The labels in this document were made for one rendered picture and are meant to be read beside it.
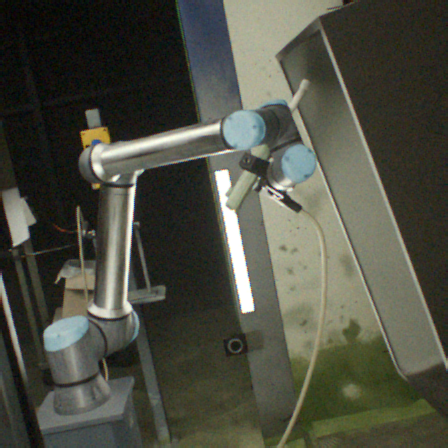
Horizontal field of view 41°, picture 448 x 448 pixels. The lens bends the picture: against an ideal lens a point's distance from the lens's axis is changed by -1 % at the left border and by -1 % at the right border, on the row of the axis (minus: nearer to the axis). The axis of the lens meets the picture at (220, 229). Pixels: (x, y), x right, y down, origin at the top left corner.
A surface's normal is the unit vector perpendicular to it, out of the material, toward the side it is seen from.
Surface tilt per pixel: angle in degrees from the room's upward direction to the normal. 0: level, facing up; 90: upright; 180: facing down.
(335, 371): 90
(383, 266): 90
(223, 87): 90
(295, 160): 84
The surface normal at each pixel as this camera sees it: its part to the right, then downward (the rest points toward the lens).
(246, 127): -0.47, 0.22
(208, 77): 0.04, 0.14
